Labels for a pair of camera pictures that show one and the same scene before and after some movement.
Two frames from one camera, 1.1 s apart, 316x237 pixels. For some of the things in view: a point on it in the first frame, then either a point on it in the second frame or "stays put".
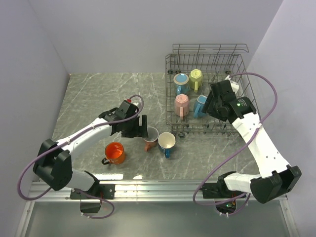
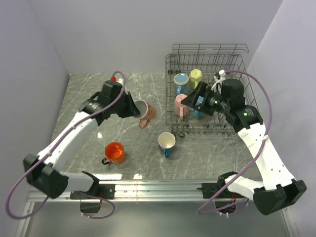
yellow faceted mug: (196, 79) stays put
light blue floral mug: (199, 105) stays put
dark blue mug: (166, 140) stays put
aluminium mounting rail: (133, 191) stays put
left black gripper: (140, 131) -> (132, 110)
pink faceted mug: (181, 105) stays put
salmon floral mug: (151, 141) -> (147, 111)
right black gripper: (208, 107) -> (204, 90)
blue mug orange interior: (181, 81) stays put
